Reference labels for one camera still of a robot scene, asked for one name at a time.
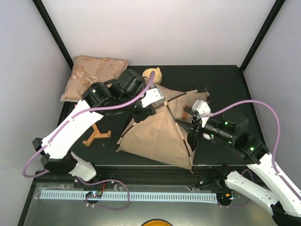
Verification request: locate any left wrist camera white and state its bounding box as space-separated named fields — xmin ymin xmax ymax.
xmin=141 ymin=88 xmax=165 ymax=108

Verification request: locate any right black frame post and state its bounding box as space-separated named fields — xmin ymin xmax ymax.
xmin=240 ymin=0 xmax=286 ymax=73

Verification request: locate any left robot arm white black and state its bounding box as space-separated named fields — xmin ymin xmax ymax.
xmin=32 ymin=69 xmax=160 ymax=188

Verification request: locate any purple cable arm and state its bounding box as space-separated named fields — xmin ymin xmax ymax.
xmin=22 ymin=70 xmax=156 ymax=178
xmin=197 ymin=100 xmax=301 ymax=196

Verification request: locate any beige black pet tent fabric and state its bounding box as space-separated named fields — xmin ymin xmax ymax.
xmin=116 ymin=85 xmax=210 ymax=172

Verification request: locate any wooden bowl stand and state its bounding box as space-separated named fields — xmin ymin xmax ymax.
xmin=82 ymin=124 xmax=111 ymax=147

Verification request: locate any beige patterned pillow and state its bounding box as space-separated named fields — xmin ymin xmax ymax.
xmin=60 ymin=55 xmax=129 ymax=102

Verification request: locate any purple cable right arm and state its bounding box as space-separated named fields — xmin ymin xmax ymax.
xmin=197 ymin=100 xmax=301 ymax=196

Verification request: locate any beige cat-ear bowl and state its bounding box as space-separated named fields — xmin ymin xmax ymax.
xmin=142 ymin=67 xmax=162 ymax=85

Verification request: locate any left black frame post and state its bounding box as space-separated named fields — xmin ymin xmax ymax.
xmin=32 ymin=0 xmax=74 ymax=69

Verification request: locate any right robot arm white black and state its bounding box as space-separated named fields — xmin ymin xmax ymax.
xmin=177 ymin=107 xmax=301 ymax=226

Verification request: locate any white slotted cable duct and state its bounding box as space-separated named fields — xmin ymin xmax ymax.
xmin=39 ymin=190 xmax=217 ymax=204

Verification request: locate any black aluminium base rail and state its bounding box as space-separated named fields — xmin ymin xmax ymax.
xmin=72 ymin=164 xmax=236 ymax=189

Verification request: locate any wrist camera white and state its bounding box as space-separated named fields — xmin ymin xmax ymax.
xmin=191 ymin=100 xmax=211 ymax=128
xmin=141 ymin=88 xmax=165 ymax=108

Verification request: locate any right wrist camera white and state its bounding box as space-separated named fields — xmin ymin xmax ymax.
xmin=191 ymin=100 xmax=211 ymax=128

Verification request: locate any black frame post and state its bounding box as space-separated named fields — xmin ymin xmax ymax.
xmin=32 ymin=0 xmax=74 ymax=69
xmin=240 ymin=0 xmax=286 ymax=73

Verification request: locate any yellow round object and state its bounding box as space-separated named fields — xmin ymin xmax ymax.
xmin=141 ymin=219 xmax=173 ymax=226

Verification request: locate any small circuit board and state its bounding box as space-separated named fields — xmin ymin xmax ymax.
xmin=85 ymin=191 xmax=103 ymax=198
xmin=218 ymin=193 xmax=235 ymax=201

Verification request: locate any left small circuit board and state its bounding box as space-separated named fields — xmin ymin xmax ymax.
xmin=85 ymin=191 xmax=103 ymax=198

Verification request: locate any right small circuit board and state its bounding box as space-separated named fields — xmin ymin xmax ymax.
xmin=218 ymin=193 xmax=235 ymax=201

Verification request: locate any white pompom toy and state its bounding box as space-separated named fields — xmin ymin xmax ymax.
xmin=203 ymin=133 xmax=211 ymax=140

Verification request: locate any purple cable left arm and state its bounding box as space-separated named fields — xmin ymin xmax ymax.
xmin=22 ymin=70 xmax=156 ymax=178

